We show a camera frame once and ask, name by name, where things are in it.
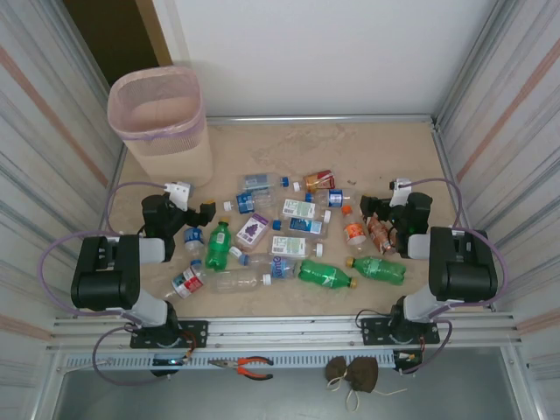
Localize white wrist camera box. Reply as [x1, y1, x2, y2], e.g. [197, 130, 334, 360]
[164, 180, 194, 207]
[388, 177, 413, 209]

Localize white slotted cable duct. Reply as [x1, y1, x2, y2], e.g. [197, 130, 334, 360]
[59, 351, 424, 372]

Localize clear unlabelled bottle white cap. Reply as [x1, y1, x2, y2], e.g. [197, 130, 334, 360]
[210, 268, 273, 295]

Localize pink plastic bin liner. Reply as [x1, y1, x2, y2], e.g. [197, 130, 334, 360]
[107, 66, 207, 142]

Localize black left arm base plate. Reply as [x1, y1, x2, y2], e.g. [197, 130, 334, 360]
[129, 319, 209, 350]

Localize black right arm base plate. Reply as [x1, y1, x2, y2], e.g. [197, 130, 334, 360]
[360, 316, 441, 347]

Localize aluminium frame bar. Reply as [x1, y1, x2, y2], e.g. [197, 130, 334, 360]
[205, 114, 437, 125]

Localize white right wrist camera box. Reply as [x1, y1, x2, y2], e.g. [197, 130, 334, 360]
[388, 177, 413, 209]

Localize grey metal shelf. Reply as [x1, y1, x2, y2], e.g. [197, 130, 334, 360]
[52, 370, 524, 420]

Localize light blue label bottle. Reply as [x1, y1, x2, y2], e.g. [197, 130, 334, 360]
[238, 252, 302, 282]

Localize small blue label bottle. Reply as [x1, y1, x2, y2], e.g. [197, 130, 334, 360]
[182, 226, 207, 256]

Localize aluminium mounting rail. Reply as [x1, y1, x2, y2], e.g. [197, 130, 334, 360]
[45, 311, 524, 354]

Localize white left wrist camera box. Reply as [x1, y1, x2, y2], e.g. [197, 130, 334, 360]
[164, 180, 194, 207]

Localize small circuit board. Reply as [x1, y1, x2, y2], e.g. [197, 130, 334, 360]
[392, 349, 424, 365]
[150, 356, 190, 368]

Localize red blue label bottle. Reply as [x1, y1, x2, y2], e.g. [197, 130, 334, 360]
[170, 259, 207, 301]

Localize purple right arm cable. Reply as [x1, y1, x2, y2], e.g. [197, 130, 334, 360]
[400, 177, 511, 376]

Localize brown Nescafe coffee bottle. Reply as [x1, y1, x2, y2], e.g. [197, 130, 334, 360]
[366, 216, 398, 256]

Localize blue label bottle white cap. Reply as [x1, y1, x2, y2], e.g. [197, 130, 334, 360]
[222, 191, 277, 215]

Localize brown cloth pouch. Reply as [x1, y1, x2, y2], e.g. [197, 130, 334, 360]
[324, 356, 352, 387]
[347, 356, 380, 393]

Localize green white label bottle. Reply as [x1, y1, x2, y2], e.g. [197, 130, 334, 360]
[267, 234, 326, 259]
[279, 198, 333, 223]

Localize orange handled pliers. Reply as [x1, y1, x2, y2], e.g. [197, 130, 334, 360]
[207, 355, 275, 381]

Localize orange label bottle orange cap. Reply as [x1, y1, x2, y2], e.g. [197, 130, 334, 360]
[340, 205, 372, 256]

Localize red gold label bottle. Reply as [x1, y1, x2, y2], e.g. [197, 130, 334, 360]
[292, 169, 337, 194]

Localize purple grape juice bottle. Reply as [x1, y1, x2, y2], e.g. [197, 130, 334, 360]
[229, 212, 271, 260]

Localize clear bottle dark label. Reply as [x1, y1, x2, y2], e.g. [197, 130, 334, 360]
[237, 172, 291, 194]

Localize brown door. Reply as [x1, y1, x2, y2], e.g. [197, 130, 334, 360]
[62, 0, 175, 88]

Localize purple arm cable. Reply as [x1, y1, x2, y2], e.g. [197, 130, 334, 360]
[400, 177, 511, 376]
[38, 179, 170, 389]

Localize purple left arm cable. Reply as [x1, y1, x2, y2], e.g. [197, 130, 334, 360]
[38, 179, 170, 389]

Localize white pouch string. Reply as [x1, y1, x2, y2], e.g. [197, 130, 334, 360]
[326, 376, 409, 413]

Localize green Sprite bottle yellow cap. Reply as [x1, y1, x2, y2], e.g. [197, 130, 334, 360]
[297, 258, 359, 291]
[203, 216, 234, 271]
[346, 255, 408, 287]

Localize beige mesh waste bin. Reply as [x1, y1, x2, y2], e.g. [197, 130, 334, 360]
[107, 66, 215, 188]

